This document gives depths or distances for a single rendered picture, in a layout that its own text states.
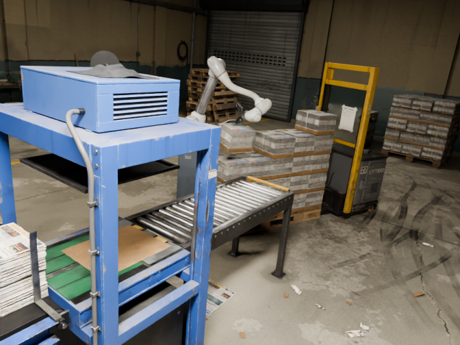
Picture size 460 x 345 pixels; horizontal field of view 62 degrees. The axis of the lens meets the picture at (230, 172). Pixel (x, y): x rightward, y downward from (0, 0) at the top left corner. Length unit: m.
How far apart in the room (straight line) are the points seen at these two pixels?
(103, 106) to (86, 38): 8.78
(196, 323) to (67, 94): 1.38
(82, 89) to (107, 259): 0.68
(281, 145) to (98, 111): 2.78
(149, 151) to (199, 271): 0.82
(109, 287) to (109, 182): 0.45
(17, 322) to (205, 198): 0.94
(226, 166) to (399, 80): 7.14
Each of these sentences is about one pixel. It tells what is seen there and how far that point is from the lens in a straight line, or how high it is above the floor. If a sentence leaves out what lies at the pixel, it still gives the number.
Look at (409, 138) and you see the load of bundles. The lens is 8.62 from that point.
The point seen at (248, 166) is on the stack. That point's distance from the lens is 3.88.
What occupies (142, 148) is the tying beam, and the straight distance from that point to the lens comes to 1.51.
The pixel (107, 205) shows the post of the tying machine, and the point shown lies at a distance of 1.47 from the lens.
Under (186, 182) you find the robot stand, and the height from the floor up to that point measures 0.65.
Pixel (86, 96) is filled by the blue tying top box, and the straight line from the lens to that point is 1.62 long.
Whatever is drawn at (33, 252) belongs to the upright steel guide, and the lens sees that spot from 1.79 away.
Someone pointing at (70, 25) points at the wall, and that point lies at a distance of 10.12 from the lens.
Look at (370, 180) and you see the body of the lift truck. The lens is 5.15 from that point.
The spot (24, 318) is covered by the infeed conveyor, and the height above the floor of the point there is 0.80.
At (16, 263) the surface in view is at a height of 1.02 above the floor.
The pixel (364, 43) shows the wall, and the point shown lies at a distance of 10.54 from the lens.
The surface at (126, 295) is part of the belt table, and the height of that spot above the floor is 0.74.
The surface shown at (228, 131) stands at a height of 1.15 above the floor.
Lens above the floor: 1.91
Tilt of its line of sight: 18 degrees down
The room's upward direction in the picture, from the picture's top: 5 degrees clockwise
